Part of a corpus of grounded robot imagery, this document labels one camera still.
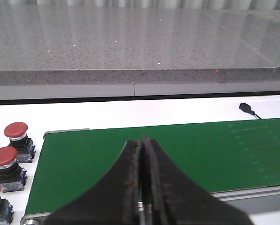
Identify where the black cable connector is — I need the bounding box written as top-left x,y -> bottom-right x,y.
239,103 -> 262,120

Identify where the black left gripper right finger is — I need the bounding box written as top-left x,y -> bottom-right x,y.
141,136 -> 252,225

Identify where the grey pleated curtain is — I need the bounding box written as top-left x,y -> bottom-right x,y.
0,0 -> 280,11

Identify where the grey granite countertop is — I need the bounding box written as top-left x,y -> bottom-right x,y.
0,4 -> 280,101

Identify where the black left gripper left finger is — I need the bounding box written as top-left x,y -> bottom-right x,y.
44,140 -> 140,225

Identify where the green conveyor belt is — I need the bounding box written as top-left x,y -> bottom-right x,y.
25,118 -> 280,214

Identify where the aluminium conveyor frame rail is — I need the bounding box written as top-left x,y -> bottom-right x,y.
21,135 -> 280,225

